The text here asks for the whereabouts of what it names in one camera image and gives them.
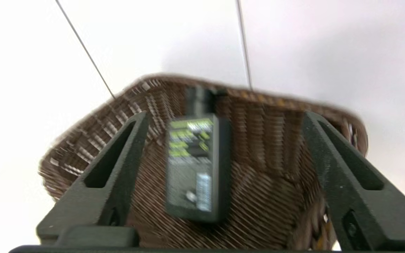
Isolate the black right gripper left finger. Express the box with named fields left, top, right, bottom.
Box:
left=37, top=112, right=149, bottom=247

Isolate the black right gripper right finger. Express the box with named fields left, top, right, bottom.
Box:
left=302, top=112, right=405, bottom=250

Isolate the dark green pump bottle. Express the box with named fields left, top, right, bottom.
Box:
left=166, top=86, right=232, bottom=223

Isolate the dark brown wicker basket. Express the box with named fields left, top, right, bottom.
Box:
left=38, top=73, right=369, bottom=251

